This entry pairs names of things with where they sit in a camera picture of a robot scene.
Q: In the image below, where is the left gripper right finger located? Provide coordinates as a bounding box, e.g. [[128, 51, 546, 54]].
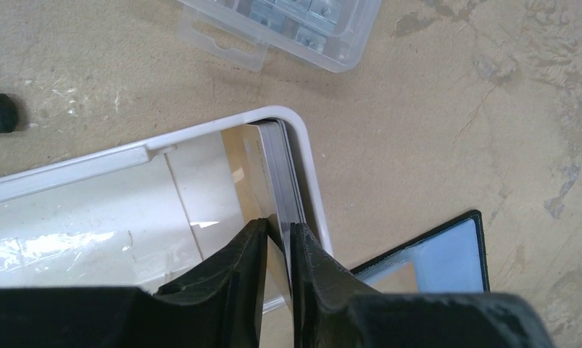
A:
[[290, 224, 553, 347]]

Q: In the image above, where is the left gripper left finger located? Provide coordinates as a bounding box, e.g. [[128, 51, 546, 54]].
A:
[[0, 219, 270, 347]]

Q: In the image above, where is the gold credit card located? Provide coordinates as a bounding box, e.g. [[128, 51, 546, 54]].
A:
[[221, 124, 291, 313]]

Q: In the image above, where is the black leather card holder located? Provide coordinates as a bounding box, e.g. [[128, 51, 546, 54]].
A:
[[351, 210, 490, 293]]

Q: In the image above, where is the white rectangular tray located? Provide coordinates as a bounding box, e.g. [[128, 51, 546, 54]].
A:
[[0, 106, 332, 292]]

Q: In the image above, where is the clear plastic screw box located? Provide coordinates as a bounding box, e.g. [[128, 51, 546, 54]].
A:
[[178, 0, 381, 73]]

